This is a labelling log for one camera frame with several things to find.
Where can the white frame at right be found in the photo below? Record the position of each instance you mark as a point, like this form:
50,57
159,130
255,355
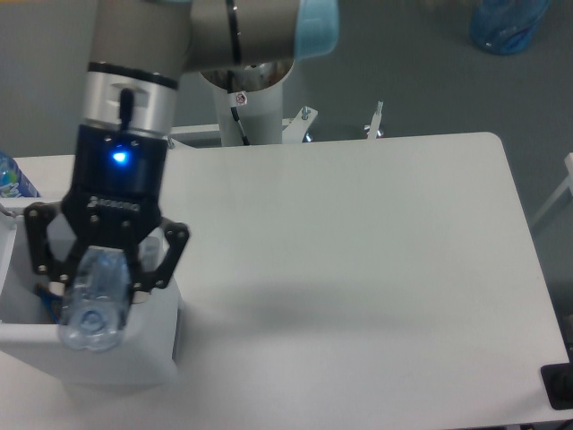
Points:
556,202

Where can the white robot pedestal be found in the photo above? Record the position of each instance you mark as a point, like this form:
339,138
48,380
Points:
253,96

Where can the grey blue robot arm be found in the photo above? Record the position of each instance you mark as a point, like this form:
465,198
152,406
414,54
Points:
139,51

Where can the black device at edge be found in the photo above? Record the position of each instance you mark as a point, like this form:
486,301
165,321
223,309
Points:
557,380

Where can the clear plastic bottle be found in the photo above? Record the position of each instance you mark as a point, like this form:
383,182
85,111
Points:
96,306

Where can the white trash can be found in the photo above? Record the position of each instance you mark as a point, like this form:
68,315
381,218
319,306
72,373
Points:
144,357

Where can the blue labelled bottle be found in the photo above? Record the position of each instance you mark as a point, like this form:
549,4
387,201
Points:
14,183

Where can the white pedestal foot bracket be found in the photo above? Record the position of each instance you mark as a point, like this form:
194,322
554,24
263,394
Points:
293,130

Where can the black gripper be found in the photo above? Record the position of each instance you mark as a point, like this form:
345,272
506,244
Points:
112,202

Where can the blue snack wrapper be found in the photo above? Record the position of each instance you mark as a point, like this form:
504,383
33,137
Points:
51,302

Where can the blue plastic bag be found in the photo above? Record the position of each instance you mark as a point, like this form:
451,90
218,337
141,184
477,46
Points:
506,27

